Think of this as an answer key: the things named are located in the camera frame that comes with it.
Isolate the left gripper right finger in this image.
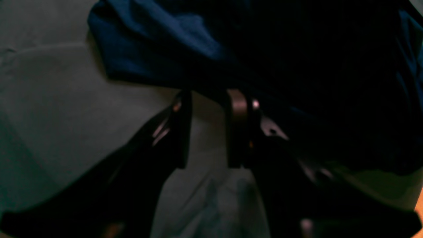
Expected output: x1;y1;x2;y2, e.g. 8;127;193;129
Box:
226;89;422;238

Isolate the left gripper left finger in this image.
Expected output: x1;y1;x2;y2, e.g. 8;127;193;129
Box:
1;91;192;238

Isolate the blue t-shirt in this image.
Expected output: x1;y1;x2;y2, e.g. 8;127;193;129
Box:
88;0;422;175

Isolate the light blue table cloth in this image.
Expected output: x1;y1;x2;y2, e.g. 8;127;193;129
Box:
1;0;422;238

